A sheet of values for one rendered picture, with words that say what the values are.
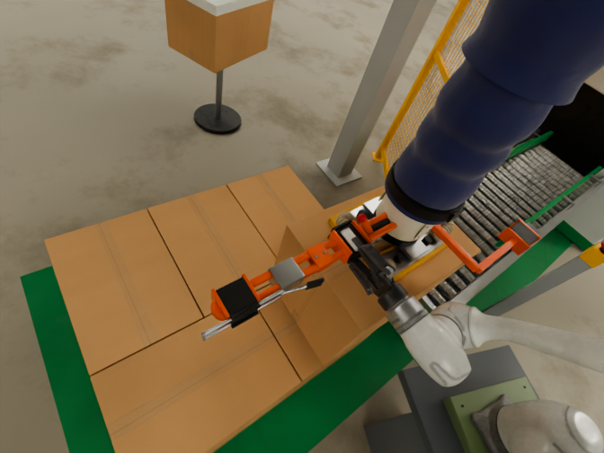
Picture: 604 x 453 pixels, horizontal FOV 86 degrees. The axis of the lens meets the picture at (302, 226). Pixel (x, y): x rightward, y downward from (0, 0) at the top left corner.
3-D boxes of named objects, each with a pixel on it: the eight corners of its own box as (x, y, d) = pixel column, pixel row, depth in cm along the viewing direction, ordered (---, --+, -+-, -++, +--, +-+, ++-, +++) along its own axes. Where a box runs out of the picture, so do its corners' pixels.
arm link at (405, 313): (393, 338, 81) (377, 318, 83) (415, 320, 86) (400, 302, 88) (411, 325, 74) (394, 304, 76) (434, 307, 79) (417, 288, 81)
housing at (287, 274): (288, 263, 85) (290, 255, 81) (302, 284, 82) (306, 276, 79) (264, 275, 82) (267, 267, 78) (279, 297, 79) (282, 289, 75)
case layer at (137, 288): (276, 208, 220) (288, 164, 189) (369, 334, 182) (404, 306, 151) (75, 284, 160) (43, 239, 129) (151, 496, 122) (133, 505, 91)
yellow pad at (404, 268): (428, 226, 119) (435, 217, 115) (448, 246, 115) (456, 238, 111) (362, 264, 103) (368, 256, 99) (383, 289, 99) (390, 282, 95)
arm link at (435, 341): (389, 341, 79) (410, 324, 89) (435, 402, 73) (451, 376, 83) (421, 318, 73) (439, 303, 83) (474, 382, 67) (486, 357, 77)
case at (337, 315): (370, 230, 165) (407, 175, 133) (424, 295, 149) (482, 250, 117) (269, 279, 136) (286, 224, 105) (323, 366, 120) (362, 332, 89)
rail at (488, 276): (582, 191, 277) (604, 176, 263) (588, 196, 275) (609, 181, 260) (415, 325, 162) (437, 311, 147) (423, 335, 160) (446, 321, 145)
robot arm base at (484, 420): (546, 447, 105) (563, 447, 100) (505, 482, 95) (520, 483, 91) (510, 388, 113) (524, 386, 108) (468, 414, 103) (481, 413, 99)
